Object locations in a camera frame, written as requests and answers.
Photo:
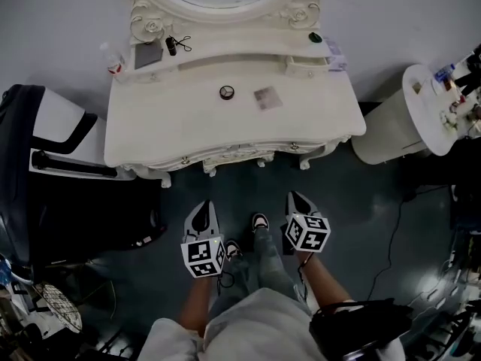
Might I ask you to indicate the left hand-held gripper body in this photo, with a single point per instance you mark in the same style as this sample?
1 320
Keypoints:
203 258

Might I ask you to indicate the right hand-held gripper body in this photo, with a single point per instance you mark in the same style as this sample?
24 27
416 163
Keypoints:
308 233

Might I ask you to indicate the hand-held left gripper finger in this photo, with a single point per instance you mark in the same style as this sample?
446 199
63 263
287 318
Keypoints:
189 226
215 224

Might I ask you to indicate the white ornate vanity table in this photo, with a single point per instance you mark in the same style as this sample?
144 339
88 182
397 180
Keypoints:
225 126

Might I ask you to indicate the person's right forearm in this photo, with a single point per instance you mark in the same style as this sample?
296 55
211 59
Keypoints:
323 280

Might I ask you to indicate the person's left forearm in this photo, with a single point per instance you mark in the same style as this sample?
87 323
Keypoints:
197 303

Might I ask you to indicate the person's left shoe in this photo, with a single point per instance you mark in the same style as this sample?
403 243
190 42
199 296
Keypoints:
233 248

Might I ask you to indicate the person's shoe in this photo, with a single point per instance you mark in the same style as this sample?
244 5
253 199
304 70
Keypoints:
260 222
233 248

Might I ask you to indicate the person's right shoe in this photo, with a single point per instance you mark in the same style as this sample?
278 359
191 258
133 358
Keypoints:
260 222

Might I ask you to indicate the person's blue jeans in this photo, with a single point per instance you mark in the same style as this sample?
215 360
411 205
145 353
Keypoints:
270 265

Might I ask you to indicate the person's white shirt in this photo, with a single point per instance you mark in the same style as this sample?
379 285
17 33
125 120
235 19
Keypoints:
255 329

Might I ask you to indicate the black waist pack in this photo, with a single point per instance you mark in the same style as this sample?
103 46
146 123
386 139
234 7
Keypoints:
357 325

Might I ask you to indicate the grey checkered card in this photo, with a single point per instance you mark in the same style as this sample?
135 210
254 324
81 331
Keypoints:
268 98

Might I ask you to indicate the grey plastic bin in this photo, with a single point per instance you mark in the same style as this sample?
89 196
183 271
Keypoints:
75 216

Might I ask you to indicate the round black compact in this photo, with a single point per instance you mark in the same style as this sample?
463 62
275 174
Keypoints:
227 92

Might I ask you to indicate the round patterned mesh disc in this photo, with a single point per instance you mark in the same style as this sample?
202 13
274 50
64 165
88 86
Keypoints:
62 307

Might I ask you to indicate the group of small cosmetics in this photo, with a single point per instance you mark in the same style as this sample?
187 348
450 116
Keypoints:
451 115

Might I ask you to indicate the round green lid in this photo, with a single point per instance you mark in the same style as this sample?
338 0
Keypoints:
315 37

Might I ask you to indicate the grey square pad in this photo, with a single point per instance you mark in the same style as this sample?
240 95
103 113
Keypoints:
148 55

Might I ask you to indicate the small black cylinder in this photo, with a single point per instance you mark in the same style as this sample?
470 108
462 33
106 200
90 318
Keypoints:
171 46

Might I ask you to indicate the clear plastic bottle red label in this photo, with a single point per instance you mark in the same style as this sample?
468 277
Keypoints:
112 60

